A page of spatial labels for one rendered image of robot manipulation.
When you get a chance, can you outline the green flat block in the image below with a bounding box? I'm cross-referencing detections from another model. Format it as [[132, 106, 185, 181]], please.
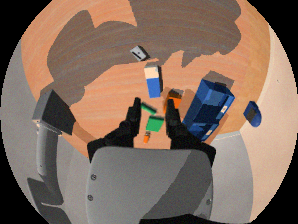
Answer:
[[146, 116, 164, 132]]

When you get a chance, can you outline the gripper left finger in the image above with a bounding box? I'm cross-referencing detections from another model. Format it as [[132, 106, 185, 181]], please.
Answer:
[[87, 97, 142, 163]]

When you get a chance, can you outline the dark blue rack of bins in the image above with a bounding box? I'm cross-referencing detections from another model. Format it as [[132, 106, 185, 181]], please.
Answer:
[[182, 79, 235, 142]]

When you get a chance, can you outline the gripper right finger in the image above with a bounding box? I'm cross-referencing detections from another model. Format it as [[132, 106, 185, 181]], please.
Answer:
[[165, 99, 216, 167]]

